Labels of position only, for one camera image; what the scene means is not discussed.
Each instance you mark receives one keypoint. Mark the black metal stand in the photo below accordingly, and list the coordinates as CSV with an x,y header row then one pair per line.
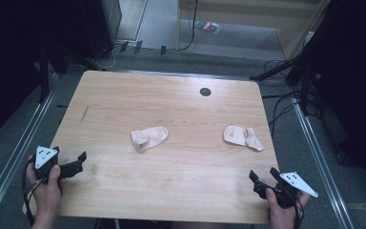
x,y
44,73

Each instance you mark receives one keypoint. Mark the person's right hand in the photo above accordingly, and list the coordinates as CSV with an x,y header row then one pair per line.
x,y
281,214

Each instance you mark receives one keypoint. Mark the pink sock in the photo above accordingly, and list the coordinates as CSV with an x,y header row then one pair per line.
x,y
241,136
149,137

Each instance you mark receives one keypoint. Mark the light wooden furniture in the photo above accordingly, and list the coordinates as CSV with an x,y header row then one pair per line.
x,y
292,25

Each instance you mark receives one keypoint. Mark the small black block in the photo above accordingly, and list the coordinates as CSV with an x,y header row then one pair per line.
x,y
124,46
163,50

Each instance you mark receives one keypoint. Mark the black tripod stand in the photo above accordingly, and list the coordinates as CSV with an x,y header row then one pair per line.
x,y
298,63

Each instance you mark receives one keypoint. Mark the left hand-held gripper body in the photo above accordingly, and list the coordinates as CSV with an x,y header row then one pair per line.
x,y
46,165

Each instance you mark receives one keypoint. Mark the dark cabinet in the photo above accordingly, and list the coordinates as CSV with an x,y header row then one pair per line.
x,y
100,25

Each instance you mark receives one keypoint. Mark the person's left hand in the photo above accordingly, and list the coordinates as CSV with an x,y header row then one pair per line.
x,y
46,194

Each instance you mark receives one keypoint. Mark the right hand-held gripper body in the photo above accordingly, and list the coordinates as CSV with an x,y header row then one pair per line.
x,y
286,189

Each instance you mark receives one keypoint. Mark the colourful packet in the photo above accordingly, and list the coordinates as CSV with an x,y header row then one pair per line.
x,y
208,26

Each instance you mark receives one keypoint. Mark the metal floor rail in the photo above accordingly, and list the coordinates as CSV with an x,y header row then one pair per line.
x,y
322,165
16,149

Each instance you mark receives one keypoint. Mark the black round table grommet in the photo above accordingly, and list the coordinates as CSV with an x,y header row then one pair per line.
x,y
205,92

